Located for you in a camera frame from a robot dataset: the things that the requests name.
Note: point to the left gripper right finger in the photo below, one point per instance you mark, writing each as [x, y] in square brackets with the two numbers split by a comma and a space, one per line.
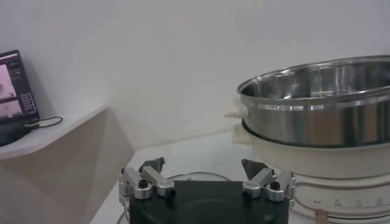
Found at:
[260, 179]

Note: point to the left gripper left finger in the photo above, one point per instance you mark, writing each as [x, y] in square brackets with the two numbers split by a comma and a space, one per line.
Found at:
[158, 182]

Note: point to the stainless steel steamer basket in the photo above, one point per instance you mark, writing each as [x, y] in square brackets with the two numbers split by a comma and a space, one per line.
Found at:
[304, 121]

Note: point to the white side table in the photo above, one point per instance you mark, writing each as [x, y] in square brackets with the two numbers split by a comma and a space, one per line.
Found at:
[76, 158]

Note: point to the black open laptop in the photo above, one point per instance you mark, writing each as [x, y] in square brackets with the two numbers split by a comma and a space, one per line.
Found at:
[15, 88]

